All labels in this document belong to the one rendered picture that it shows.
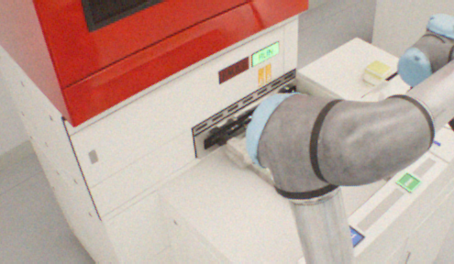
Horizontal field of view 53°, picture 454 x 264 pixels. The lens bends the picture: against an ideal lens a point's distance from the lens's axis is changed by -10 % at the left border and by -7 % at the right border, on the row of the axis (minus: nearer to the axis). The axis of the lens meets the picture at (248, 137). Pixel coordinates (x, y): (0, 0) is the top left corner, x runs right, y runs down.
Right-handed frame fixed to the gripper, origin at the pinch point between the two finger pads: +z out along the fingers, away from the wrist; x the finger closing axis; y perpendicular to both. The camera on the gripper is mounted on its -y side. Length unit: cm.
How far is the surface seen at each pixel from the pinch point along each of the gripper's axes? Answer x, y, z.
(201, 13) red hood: 26, 54, -26
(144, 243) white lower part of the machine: 55, 59, 49
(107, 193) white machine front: 61, 59, 19
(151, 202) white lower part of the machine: 49, 59, 32
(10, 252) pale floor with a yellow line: 97, 144, 111
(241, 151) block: 21, 46, 20
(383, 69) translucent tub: -30.2, 32.7, 7.5
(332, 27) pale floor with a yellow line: -185, 174, 111
